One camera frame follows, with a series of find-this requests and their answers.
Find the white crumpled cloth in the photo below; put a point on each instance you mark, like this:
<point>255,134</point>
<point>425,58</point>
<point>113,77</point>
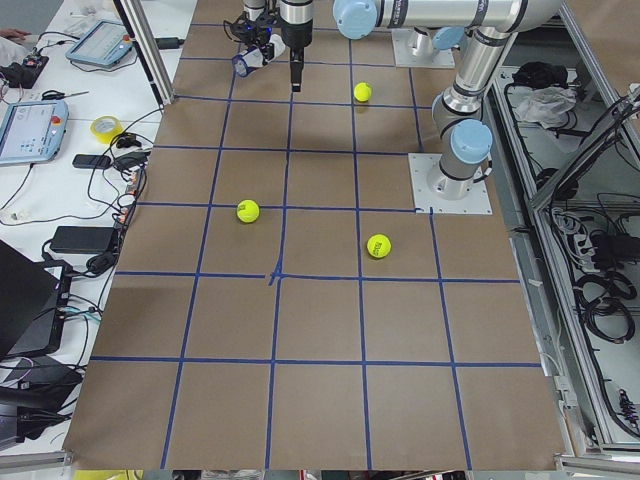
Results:
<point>548,107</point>

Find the brown paper table mat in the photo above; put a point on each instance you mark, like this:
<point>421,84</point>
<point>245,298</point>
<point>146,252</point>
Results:
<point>282,343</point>

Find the yellow tennis ball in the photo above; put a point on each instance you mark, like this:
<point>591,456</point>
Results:
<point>362,92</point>
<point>379,246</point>
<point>247,211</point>

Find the yellow tape roll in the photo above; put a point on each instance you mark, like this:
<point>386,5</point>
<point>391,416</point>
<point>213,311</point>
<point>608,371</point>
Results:
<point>106,128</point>

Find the near teach pendant tablet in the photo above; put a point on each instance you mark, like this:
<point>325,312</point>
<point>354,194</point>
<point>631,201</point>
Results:
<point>32,132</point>

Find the yellow tennis ball lower left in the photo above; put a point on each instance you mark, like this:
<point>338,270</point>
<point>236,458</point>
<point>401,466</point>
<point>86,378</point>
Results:
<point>379,246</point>

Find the yellow tennis ball upper left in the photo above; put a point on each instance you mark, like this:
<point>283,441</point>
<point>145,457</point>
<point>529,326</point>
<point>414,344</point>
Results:
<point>362,92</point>

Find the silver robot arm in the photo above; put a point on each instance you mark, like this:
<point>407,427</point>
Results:
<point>471,36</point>
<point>255,7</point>

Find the far teach pendant tablet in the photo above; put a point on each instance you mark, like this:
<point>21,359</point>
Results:
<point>103,45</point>

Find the black phone device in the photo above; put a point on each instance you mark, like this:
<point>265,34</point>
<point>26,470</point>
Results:
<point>91,161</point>

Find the white blue tennis ball can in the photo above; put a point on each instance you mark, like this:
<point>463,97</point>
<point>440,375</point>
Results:
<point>254,58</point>

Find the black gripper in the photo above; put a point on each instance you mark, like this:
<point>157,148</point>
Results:
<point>296,22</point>
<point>248,29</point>

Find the teach pendant tablet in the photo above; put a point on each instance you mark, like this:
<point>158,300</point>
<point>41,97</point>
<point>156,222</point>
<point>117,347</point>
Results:
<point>32,132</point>
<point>103,45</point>

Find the black power brick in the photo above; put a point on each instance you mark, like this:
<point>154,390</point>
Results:
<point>82,239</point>

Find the black laptop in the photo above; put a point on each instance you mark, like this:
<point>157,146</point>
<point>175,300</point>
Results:
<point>33,296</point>

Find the yellow tennis ball centre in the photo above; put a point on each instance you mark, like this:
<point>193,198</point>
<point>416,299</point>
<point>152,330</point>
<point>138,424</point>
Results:
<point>247,211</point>

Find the aluminium frame post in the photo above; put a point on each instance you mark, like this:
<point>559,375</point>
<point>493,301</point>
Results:
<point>134,19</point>

